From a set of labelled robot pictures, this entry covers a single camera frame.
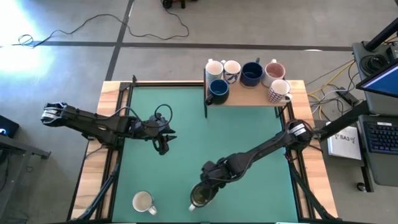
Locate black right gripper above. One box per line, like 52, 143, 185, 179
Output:
200, 156, 239, 195

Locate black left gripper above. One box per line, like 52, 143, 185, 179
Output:
133, 116, 178, 156

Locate white mug olive green inside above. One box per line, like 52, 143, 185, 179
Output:
188, 182, 218, 213

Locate plain white mug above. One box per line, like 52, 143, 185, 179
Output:
132, 190, 158, 216

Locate black mug teal inside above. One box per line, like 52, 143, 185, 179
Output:
204, 78, 230, 106

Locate white mug blue floral pattern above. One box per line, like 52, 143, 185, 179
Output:
223, 59, 243, 85

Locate dark blue mug cream base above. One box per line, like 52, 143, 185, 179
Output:
239, 57, 265, 88

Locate red white patterned mug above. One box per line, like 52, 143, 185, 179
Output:
267, 78, 294, 104

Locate white mug pink inside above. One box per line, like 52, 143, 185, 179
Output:
261, 58, 287, 88

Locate green table mat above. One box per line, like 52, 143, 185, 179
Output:
111, 86, 299, 223

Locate white speckled mug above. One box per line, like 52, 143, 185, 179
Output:
205, 58, 225, 85

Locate wooden shelf black legs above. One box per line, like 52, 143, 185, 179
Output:
203, 68, 289, 119

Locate white printed booklet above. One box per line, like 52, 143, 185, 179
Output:
326, 121, 363, 161

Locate black floor stand base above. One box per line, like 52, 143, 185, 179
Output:
160, 0, 198, 9

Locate grey metal stand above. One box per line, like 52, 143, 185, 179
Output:
0, 135, 51, 218

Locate black power strip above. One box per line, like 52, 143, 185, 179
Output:
335, 88, 359, 106

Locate black device blue light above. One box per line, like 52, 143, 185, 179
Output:
0, 114, 20, 138

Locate black laptop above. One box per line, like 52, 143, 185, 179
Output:
351, 40, 398, 187

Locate black backlit keyboard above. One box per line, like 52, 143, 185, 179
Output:
363, 120, 398, 156

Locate computer monitor blue screen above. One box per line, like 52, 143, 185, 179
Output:
356, 58, 398, 99

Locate black round pole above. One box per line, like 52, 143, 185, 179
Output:
363, 18, 398, 52

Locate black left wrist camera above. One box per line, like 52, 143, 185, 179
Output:
148, 113, 167, 129

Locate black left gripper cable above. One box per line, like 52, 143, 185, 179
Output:
108, 103, 174, 126

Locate black aluminium table frame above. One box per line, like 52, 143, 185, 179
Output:
93, 74, 312, 224

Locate black floor cable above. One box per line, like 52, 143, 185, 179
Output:
0, 6, 190, 49

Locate yellow cable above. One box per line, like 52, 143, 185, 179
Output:
306, 60, 355, 121

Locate black coiled cable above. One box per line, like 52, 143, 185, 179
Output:
360, 54, 388, 74

